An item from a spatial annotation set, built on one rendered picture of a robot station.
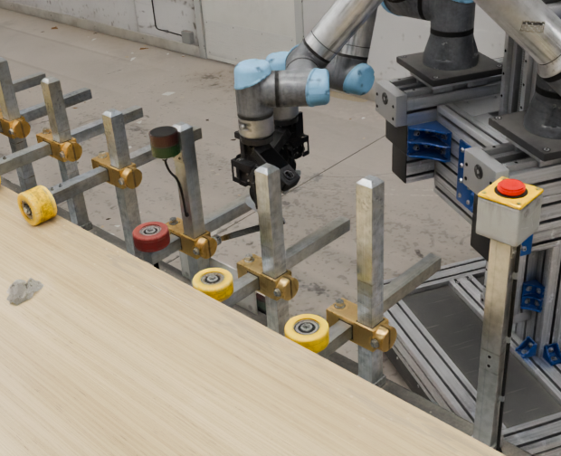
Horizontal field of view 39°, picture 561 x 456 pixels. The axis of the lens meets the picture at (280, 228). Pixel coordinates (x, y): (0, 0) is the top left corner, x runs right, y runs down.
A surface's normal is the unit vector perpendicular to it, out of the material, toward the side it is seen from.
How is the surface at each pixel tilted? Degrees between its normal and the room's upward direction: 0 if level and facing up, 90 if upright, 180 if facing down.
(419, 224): 0
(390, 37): 90
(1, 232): 0
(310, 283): 0
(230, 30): 91
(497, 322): 90
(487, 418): 90
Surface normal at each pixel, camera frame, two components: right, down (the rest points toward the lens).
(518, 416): -0.06, -0.86
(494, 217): -0.68, 0.41
